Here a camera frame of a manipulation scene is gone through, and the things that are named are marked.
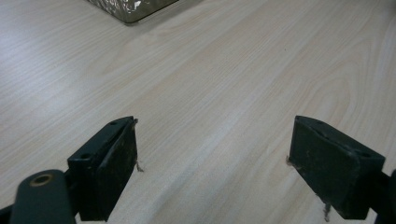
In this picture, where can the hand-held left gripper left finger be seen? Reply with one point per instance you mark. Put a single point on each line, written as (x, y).
(102, 168)

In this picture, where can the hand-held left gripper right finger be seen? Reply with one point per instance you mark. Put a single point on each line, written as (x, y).
(336, 168)

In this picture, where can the clear brown plastic container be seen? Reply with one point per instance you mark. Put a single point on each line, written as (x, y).
(130, 12)

